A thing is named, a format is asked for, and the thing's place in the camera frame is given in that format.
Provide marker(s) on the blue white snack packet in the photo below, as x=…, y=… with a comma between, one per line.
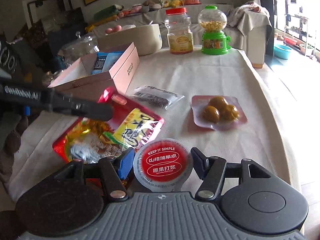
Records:
x=102, y=62

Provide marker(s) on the pink packet braised eggs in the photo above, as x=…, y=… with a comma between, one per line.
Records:
x=220, y=112

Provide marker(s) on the pink cardboard box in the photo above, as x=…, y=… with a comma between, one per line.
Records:
x=122, y=72

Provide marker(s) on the blue plastic basin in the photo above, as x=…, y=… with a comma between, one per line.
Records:
x=282, y=52

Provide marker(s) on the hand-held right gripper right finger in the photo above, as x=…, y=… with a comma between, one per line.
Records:
x=197, y=160

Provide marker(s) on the green candy dispenser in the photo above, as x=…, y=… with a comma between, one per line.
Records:
x=213, y=40

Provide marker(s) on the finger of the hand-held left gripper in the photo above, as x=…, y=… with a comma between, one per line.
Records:
x=85, y=107

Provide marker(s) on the clear jar with red lid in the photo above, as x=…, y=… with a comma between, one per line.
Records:
x=180, y=35

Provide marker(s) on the crumpled cloth on sofa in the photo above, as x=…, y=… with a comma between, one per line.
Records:
x=247, y=12

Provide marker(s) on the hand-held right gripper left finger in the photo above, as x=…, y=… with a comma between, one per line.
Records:
x=125, y=165

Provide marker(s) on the beige storage container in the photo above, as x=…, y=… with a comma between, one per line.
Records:
x=145, y=37

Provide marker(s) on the glass jar with nuts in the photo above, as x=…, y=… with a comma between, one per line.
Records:
x=80, y=47

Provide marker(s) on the clear packet dark seeds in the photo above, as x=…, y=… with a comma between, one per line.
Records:
x=155, y=96

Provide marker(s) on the red-lidded jelly cup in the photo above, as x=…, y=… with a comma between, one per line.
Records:
x=163, y=162

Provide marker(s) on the brown egg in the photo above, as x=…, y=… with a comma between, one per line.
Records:
x=110, y=30
x=117, y=28

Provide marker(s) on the large red foil snack bag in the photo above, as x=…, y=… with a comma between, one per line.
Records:
x=100, y=135

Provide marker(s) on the row of plush toys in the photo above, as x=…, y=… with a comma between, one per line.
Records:
x=150, y=5

